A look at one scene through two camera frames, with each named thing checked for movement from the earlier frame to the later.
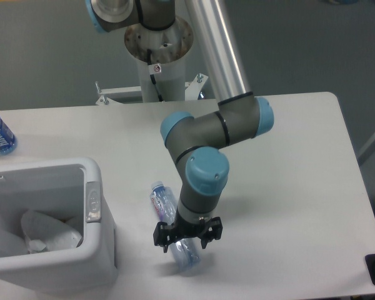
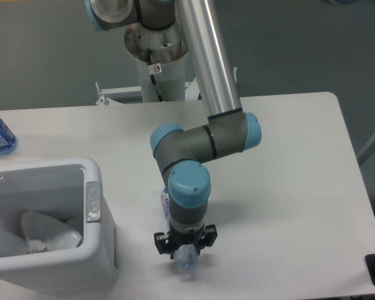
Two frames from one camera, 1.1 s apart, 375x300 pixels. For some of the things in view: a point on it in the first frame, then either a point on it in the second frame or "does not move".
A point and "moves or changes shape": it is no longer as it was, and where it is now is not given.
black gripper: x=163 y=235 → x=205 y=237
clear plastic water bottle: x=187 y=252 moves or changes shape
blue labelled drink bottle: x=0 y=139 does not move
